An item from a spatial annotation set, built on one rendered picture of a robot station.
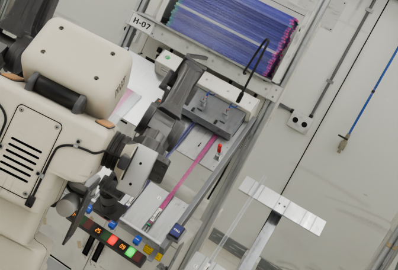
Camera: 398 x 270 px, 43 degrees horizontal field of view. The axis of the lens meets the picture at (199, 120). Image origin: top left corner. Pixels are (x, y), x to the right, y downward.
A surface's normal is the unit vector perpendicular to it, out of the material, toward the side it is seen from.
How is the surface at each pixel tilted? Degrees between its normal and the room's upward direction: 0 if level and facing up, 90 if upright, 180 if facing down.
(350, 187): 90
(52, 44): 48
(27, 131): 82
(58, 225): 90
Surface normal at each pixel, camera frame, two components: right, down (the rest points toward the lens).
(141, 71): 0.10, -0.58
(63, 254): -0.31, 0.07
